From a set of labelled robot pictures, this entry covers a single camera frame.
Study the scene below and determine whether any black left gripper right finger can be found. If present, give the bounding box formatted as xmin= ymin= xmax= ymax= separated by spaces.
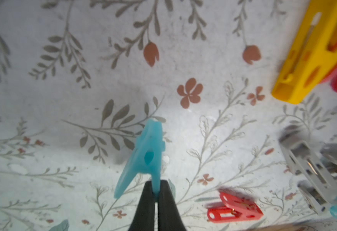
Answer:
xmin=158 ymin=180 xmax=186 ymax=231

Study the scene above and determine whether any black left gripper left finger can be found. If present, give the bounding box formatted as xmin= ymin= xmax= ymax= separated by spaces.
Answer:
xmin=128 ymin=181 xmax=156 ymax=231

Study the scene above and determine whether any red clothespin near tray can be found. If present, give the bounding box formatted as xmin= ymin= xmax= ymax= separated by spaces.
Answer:
xmin=207 ymin=192 xmax=264 ymax=223

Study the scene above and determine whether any grey clothespin pile left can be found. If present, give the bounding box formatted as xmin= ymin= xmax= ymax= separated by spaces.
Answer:
xmin=279 ymin=135 xmax=337 ymax=216

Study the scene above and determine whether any yellow clothespin left pair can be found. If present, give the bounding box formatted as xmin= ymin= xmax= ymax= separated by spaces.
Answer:
xmin=272 ymin=1 xmax=337 ymax=105

